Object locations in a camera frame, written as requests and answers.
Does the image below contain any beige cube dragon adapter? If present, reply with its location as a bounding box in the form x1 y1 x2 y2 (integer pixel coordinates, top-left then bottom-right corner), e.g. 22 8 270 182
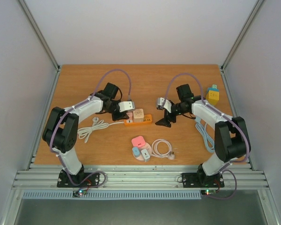
133 109 144 123

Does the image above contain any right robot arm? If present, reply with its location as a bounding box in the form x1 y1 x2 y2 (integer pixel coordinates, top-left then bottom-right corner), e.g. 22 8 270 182
156 84 251 187

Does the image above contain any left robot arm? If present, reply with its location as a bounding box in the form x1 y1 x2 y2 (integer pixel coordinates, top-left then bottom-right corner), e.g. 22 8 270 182
42 83 135 187

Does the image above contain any round pink socket base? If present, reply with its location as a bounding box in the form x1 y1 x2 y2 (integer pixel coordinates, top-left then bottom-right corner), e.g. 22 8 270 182
132 142 152 162

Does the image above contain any coral pink plug adapter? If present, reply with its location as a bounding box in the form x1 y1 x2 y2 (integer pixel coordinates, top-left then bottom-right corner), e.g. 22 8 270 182
131 135 146 148

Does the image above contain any white grey plug adapter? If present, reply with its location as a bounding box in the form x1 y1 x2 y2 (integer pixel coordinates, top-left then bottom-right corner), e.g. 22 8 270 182
141 149 150 162

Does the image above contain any yellow cube socket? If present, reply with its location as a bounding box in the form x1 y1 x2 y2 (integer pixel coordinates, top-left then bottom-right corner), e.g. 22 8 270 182
206 89 220 106

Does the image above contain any blue plug adapter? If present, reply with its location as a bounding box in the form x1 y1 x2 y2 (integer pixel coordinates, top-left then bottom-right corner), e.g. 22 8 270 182
132 147 141 158

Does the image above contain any teal plug on yellow socket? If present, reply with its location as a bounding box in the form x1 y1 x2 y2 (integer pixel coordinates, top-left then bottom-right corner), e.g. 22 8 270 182
207 84 219 92

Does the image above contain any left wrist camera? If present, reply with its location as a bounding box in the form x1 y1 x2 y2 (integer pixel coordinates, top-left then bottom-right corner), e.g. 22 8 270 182
118 101 135 112

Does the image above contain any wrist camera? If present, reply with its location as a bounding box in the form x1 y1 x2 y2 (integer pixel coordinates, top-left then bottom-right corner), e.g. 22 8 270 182
118 101 135 112
156 97 172 113

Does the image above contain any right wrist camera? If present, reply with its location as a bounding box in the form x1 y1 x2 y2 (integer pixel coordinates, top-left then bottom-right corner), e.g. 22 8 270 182
156 97 172 113

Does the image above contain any white power strip cable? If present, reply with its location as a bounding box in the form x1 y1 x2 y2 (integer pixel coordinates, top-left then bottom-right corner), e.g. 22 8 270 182
77 117 125 143

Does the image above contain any pink white coiled cable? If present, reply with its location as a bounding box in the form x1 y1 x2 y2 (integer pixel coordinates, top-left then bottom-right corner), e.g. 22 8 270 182
150 138 177 161

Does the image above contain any light blue cable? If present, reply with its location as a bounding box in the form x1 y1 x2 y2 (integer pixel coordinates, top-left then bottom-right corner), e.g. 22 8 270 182
194 117 215 153

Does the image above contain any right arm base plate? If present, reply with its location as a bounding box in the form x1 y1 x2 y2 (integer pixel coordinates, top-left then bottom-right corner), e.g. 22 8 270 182
181 172 225 188

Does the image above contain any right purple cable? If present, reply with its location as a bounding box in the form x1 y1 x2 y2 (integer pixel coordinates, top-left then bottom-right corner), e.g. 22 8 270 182
160 73 251 201

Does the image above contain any grey slotted cable duct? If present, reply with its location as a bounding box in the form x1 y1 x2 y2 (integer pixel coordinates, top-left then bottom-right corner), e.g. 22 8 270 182
22 190 201 200

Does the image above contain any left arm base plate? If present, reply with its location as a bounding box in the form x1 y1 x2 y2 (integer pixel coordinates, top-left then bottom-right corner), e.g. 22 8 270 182
57 170 100 188

